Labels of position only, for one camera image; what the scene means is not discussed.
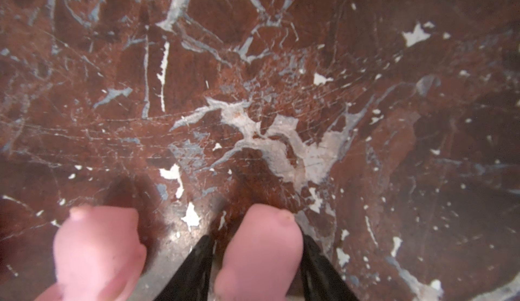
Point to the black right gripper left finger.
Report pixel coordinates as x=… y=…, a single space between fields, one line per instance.
x=191 y=280

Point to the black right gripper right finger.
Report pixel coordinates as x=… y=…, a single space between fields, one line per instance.
x=321 y=282

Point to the pink pig toy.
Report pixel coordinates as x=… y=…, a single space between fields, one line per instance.
x=262 y=258
x=97 y=255

